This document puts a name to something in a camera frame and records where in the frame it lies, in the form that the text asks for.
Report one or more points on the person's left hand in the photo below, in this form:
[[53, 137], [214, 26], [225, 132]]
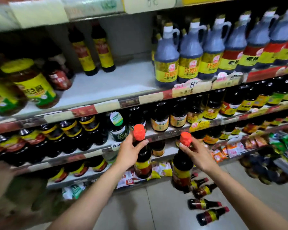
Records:
[[126, 154]]

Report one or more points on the person's right hand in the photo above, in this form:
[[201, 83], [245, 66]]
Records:
[[200, 156]]

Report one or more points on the person's left thumb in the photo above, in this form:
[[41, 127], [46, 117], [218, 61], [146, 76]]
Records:
[[141, 144]]

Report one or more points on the person's right thumb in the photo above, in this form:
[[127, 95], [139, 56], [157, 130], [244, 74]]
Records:
[[185, 148]]

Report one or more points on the red-capped dark sauce bottle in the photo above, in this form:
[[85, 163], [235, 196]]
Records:
[[143, 165], [182, 171]]

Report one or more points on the person's left forearm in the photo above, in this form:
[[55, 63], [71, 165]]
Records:
[[91, 201]]

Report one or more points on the person's right forearm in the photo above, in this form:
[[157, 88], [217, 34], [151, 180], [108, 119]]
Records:
[[244, 201]]

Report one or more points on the green-white label dark bottle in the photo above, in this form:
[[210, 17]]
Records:
[[117, 128]]

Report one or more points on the pile of yellow-white seasoning packets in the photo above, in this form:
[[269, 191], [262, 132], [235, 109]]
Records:
[[158, 171]]

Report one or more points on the small dark sauce bottle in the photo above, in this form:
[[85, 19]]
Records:
[[201, 204], [204, 191], [210, 216], [198, 183]]

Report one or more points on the row of gold-label dark bottles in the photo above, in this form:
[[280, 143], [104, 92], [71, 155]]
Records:
[[206, 110]]

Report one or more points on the pile of orange snack packets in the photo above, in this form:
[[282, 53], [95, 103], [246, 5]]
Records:
[[232, 148]]

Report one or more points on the row of small yellow-label bottles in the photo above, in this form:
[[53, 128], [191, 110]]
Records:
[[242, 130]]

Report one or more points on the handwritten paper price tag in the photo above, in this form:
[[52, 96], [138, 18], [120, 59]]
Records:
[[226, 81], [190, 89]]

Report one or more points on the row of dark bottles, red-yellow bands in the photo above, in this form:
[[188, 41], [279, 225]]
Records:
[[79, 168]]

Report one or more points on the metal store shelf unit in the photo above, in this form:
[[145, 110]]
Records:
[[105, 81]]

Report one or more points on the green-white seasoning packets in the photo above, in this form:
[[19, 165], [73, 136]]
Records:
[[73, 191]]

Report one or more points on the pile of dark packets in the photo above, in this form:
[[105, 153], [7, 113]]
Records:
[[266, 167]]

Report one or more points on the row of black-capped soy bottles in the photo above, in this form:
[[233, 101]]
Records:
[[50, 138]]

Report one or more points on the pile of green snack packets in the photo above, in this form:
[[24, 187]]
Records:
[[284, 141]]

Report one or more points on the tall dark yellow-label bottle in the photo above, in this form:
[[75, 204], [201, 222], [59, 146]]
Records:
[[103, 50], [84, 56]]

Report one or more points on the row of dark vinegar jugs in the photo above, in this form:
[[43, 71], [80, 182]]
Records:
[[213, 50]]

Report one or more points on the red-label dark sauce jar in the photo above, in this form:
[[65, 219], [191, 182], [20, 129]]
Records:
[[58, 77]]

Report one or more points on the yellow-lidded sauce jar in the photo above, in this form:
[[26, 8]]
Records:
[[33, 87], [3, 100]]

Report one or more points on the pale yellow paper sign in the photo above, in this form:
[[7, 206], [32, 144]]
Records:
[[148, 4], [38, 11]]

